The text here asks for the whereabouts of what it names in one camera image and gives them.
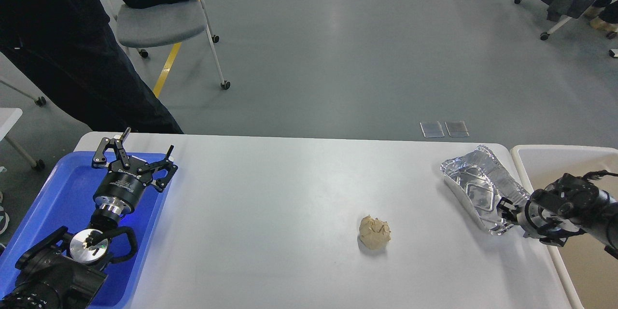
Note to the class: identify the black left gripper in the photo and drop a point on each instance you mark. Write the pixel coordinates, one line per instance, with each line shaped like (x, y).
(128, 178)

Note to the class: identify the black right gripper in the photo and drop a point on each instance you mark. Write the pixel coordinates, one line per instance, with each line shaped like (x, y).
(529, 217)

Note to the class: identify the aluminium foil tray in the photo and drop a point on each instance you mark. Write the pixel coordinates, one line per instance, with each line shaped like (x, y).
(480, 182)

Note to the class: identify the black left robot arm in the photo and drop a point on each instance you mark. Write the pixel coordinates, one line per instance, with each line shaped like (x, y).
(84, 241)

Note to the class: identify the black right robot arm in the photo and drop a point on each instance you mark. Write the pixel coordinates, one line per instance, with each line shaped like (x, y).
(570, 206)

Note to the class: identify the blue plastic tray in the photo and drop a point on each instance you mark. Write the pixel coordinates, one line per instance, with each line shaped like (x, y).
(66, 199)

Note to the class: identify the right clear floor plate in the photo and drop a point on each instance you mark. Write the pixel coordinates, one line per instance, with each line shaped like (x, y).
(457, 129)

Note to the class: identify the clear floor plate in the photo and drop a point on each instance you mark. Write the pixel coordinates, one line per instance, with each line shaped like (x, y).
(457, 129)
(432, 129)

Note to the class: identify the beige plastic bin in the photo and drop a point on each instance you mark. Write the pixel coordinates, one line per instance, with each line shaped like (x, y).
(592, 272)

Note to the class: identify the left clear floor plate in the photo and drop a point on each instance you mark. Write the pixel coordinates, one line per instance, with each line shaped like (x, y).
(432, 129)

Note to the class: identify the crumpled beige paper ball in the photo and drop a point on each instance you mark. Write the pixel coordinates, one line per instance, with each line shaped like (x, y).
(374, 233)

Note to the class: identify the grey office chair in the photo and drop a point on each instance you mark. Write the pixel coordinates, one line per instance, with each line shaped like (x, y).
(165, 24)

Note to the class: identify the person in black clothes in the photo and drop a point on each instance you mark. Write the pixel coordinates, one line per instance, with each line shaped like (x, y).
(68, 50)

